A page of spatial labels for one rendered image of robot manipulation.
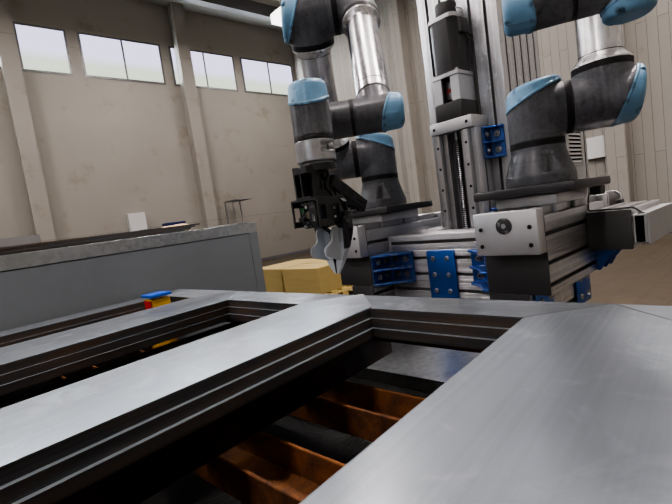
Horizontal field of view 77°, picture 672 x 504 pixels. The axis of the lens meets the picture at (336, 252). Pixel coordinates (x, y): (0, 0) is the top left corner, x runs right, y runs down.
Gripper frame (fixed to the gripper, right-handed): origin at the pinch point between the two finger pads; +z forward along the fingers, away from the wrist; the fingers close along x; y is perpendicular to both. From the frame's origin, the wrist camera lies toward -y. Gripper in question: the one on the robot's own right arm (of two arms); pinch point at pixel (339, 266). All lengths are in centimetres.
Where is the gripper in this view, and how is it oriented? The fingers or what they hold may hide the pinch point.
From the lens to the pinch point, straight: 83.4
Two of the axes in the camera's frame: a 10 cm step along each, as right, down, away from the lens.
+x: 7.4, -0.4, -6.7
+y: -6.6, 1.6, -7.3
